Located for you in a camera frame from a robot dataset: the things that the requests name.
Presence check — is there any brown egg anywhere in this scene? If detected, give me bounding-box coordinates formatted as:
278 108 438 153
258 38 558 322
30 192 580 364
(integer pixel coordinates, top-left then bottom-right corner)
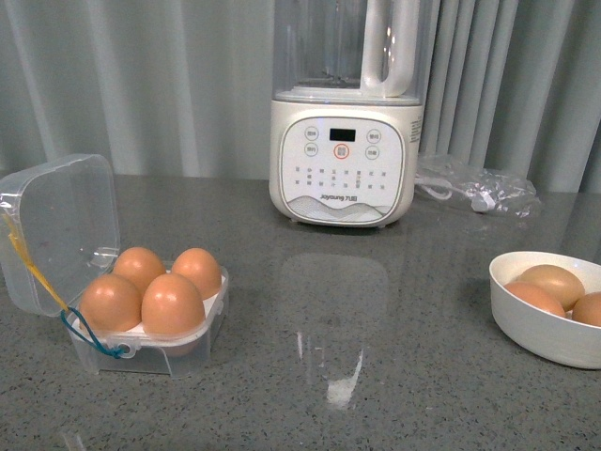
171 248 222 300
141 272 206 335
504 281 565 318
571 291 601 327
79 273 142 332
113 247 166 295

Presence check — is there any clear plastic egg box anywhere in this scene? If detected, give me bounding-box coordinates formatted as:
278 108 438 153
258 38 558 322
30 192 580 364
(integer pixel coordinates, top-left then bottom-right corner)
1 154 229 379

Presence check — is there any brown egg in box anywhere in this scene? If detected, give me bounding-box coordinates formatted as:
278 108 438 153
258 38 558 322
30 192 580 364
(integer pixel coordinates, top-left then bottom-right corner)
171 248 222 300
113 247 166 295
79 273 142 332

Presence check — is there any pale egg back in bowl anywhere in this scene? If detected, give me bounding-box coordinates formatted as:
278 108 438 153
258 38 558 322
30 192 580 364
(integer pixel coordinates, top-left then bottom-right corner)
516 264 585 311

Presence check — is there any clear plastic bag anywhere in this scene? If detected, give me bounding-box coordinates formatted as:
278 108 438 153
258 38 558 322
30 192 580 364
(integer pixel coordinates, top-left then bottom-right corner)
415 154 542 219

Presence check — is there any white Joyoung blender appliance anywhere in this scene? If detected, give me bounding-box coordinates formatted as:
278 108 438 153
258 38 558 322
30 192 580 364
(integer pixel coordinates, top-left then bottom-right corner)
270 1 439 227

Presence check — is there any grey curtain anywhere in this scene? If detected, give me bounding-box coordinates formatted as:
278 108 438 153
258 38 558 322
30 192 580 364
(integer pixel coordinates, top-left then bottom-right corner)
1 1 600 193

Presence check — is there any blue rubber band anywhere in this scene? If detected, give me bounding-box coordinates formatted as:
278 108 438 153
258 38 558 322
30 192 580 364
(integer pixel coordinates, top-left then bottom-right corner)
60 307 125 359

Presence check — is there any white ceramic bowl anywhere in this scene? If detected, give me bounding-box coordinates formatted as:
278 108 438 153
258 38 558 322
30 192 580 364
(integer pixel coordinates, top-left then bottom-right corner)
489 251 600 369

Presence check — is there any yellow rubber band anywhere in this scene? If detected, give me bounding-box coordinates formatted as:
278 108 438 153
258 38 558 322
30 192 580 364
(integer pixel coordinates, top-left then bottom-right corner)
2 213 69 313

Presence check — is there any white power cable with plug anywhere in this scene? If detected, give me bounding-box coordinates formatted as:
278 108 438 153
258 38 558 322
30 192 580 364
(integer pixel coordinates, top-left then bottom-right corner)
414 172 495 213

